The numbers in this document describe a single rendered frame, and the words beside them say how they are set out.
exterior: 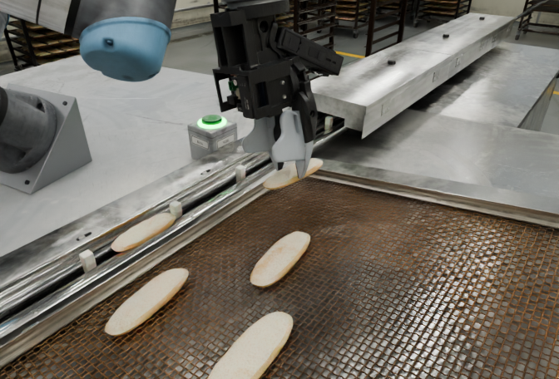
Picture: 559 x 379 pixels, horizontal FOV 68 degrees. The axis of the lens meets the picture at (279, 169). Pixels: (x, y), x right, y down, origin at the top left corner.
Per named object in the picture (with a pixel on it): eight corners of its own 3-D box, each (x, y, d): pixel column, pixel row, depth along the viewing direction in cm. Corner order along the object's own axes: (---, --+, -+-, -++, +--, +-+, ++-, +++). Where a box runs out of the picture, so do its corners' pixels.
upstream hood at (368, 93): (466, 30, 179) (470, 9, 175) (511, 36, 170) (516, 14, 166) (293, 118, 95) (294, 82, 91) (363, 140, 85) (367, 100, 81)
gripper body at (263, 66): (220, 117, 50) (199, 12, 45) (274, 98, 55) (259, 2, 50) (259, 126, 44) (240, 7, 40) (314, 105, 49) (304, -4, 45)
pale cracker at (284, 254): (289, 231, 49) (289, 223, 49) (318, 237, 47) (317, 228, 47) (240, 283, 42) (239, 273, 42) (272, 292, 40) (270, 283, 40)
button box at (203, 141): (218, 159, 91) (214, 111, 85) (244, 169, 86) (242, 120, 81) (189, 174, 85) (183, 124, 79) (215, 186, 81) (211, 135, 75)
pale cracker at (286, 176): (309, 159, 59) (309, 152, 59) (329, 164, 57) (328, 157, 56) (256, 185, 54) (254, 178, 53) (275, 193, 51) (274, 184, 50)
